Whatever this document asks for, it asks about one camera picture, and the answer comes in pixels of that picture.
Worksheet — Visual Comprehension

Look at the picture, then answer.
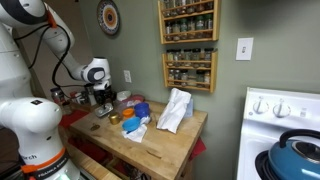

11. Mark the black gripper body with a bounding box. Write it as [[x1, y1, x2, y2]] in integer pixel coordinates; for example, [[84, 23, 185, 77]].
[[93, 81, 114, 96]]

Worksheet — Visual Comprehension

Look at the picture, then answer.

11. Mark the steel pepper mill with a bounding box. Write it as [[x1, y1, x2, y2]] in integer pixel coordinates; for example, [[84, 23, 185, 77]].
[[84, 83, 97, 107]]

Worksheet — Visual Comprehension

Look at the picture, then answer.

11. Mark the white lidded plastic container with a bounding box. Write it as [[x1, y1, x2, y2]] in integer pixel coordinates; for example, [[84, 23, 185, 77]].
[[116, 90, 132, 103]]

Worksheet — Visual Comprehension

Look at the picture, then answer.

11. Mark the wooden spice tray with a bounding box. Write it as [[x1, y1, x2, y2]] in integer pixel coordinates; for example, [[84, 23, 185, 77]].
[[71, 101, 101, 113]]

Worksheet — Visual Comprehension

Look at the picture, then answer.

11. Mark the white printed shaker jar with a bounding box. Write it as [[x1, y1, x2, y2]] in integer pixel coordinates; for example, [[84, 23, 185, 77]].
[[73, 91, 85, 105]]

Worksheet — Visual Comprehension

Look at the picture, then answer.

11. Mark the gold metal jar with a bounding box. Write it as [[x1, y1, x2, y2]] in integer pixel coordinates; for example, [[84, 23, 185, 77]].
[[108, 112, 122, 126]]

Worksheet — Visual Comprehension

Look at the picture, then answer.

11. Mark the orange plastic cup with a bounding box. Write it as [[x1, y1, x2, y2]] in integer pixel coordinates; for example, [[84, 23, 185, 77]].
[[121, 107, 136, 120]]

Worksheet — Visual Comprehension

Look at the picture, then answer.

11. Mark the clear plastic zip bag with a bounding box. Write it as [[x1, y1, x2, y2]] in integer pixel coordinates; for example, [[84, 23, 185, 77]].
[[114, 94, 146, 113]]

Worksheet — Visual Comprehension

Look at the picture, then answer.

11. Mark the dark blue plastic cup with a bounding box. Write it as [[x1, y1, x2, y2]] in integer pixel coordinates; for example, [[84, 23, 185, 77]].
[[133, 102, 151, 120]]

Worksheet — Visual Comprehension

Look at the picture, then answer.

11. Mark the red silicone mat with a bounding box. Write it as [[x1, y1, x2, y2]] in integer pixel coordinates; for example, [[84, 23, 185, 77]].
[[59, 109, 90, 129]]

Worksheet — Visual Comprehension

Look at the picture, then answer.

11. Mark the spice jar black lid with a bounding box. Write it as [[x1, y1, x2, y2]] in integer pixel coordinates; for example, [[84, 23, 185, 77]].
[[61, 99, 73, 116]]

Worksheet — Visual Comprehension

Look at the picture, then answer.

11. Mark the light blue plastic bowl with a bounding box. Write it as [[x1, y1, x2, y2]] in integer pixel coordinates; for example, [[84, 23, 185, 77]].
[[121, 116, 142, 133]]

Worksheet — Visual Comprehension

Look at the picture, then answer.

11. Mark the large jar blue lid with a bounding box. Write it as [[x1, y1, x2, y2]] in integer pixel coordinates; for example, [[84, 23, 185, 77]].
[[49, 87, 66, 106]]

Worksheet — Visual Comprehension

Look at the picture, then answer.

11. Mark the crumpled white paper napkin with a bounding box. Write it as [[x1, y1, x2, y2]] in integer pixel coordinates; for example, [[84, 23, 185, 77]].
[[121, 115, 152, 144]]

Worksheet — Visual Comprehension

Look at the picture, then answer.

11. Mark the large white crumpled cloth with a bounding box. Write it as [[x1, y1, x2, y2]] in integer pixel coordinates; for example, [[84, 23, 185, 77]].
[[156, 87, 193, 135]]

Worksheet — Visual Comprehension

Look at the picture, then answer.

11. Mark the wooden spice rack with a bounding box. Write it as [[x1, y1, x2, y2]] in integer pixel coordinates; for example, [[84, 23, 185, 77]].
[[162, 49, 218, 94], [157, 0, 221, 45]]

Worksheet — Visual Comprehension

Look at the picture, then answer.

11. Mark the red hanging cloth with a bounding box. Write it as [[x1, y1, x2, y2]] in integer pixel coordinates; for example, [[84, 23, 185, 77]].
[[189, 138, 208, 162]]

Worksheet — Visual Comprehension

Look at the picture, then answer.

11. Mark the white stove knob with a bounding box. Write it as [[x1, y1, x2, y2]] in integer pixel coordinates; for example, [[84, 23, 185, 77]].
[[253, 96, 270, 115], [273, 98, 292, 118]]

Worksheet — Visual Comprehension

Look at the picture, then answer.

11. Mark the white electric stove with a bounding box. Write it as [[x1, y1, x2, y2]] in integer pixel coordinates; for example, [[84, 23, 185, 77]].
[[236, 87, 320, 180]]

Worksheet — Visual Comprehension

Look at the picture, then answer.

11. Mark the black stove burner coil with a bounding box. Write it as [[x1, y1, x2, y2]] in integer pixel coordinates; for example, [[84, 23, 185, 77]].
[[254, 149, 278, 180]]

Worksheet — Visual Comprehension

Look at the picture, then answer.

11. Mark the blue enamel kettle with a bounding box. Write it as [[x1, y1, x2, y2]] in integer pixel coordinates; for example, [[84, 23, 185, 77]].
[[267, 129, 320, 180]]

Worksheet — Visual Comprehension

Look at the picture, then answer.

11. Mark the white wall outlet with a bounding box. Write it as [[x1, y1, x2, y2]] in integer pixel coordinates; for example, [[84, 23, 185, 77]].
[[123, 69, 133, 84]]

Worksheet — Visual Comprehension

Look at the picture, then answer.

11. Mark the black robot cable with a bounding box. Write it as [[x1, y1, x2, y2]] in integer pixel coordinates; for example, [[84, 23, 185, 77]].
[[13, 23, 88, 100]]

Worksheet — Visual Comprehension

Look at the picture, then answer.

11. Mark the white light switch plate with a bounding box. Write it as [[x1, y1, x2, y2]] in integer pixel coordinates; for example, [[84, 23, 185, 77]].
[[235, 37, 254, 62]]

